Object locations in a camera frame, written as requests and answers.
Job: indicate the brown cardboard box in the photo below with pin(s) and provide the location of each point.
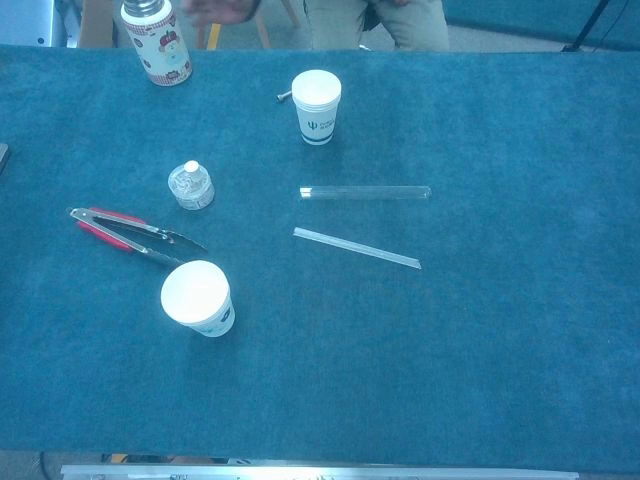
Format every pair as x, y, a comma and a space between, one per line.
97, 25

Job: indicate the black tripod stand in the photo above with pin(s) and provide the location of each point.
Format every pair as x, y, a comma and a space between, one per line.
585, 30

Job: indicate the white paper cup blue print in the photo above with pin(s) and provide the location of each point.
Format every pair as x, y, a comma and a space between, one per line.
195, 297
317, 115

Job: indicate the white red printed thermos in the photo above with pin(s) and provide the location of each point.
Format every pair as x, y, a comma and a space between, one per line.
160, 45

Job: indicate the small metal bolt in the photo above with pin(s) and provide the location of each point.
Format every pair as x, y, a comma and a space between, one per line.
283, 96

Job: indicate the aluminium profile rail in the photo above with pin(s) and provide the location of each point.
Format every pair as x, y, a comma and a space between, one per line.
300, 472

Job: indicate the clear glass test tube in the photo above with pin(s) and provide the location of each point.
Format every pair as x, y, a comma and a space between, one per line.
365, 193

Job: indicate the teal table cloth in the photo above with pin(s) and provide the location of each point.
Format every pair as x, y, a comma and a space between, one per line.
450, 350

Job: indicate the clear tube on table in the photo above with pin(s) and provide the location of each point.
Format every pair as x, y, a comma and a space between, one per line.
357, 247

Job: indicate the clear plastic jar of screws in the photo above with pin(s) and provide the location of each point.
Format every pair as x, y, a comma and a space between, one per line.
192, 192

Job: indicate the white round plastic cap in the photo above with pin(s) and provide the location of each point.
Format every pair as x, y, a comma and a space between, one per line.
191, 167

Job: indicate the person in beige trousers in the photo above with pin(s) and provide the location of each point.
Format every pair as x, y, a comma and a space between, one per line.
415, 25

